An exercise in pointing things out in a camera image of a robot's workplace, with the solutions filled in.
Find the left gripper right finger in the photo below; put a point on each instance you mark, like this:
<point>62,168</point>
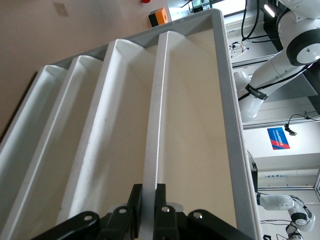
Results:
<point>165,225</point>

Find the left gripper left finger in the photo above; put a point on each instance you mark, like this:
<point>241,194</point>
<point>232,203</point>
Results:
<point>125,225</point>

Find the white plastic drawer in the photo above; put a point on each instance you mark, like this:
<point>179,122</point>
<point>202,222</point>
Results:
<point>190,125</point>
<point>70,125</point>
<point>35,120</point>
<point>117,125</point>

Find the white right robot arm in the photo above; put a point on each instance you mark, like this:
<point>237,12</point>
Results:
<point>275,72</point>

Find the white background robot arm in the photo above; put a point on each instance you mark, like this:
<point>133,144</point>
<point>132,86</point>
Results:
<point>275,202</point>

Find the white drawer cabinet housing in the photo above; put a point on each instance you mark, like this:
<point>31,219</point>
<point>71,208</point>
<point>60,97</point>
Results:
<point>225,100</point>

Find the brown tape patch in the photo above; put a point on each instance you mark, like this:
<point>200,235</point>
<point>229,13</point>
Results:
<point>61,9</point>

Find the blue wall sign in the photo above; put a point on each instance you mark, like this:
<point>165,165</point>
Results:
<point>278,138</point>

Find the orange button enclosure box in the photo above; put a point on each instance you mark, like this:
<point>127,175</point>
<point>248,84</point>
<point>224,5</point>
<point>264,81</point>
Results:
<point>160,16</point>

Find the red push button switch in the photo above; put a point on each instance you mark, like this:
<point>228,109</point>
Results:
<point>145,1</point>

